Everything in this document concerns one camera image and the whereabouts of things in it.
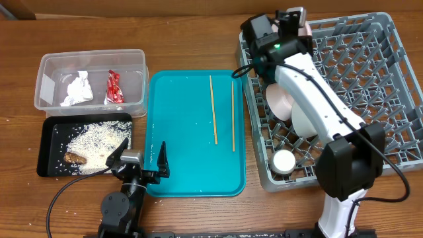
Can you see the grey plastic dishwasher rack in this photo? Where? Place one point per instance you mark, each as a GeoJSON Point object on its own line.
{"type": "Point", "coordinates": [363, 59]}

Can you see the small pink bowl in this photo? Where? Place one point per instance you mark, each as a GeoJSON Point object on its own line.
{"type": "Point", "coordinates": [279, 101]}

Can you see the clear plastic bin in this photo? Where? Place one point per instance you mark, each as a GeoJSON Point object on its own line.
{"type": "Point", "coordinates": [57, 71]}

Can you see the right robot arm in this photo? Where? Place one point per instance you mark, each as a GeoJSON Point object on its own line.
{"type": "Point", "coordinates": [281, 51]}

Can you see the large white round plate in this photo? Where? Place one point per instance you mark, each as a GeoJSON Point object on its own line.
{"type": "Point", "coordinates": [303, 31]}

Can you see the white paper napkin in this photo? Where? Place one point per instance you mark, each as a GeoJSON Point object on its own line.
{"type": "Point", "coordinates": [78, 91]}

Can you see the wooden chopstick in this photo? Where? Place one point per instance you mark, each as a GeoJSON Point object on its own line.
{"type": "Point", "coordinates": [213, 110]}
{"type": "Point", "coordinates": [233, 115]}

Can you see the black plastic tray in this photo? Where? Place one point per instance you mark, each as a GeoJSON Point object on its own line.
{"type": "Point", "coordinates": [59, 131]}

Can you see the brown food scraps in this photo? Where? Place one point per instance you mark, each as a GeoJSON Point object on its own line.
{"type": "Point", "coordinates": [74, 158]}

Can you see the teal plastic serving tray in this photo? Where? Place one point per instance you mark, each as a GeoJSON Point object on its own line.
{"type": "Point", "coordinates": [180, 113]}

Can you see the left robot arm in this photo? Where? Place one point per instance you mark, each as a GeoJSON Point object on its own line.
{"type": "Point", "coordinates": [121, 210]}

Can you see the white rice grains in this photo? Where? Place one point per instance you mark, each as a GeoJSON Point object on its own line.
{"type": "Point", "coordinates": [96, 144]}

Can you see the white plastic cup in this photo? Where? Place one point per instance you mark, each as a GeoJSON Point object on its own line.
{"type": "Point", "coordinates": [283, 162]}

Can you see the grey round bowl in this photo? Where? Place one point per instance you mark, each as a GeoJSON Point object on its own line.
{"type": "Point", "coordinates": [301, 124]}

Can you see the red foil snack wrapper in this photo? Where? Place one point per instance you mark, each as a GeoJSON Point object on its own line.
{"type": "Point", "coordinates": [114, 94]}

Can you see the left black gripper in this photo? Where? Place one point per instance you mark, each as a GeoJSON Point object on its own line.
{"type": "Point", "coordinates": [154, 177]}

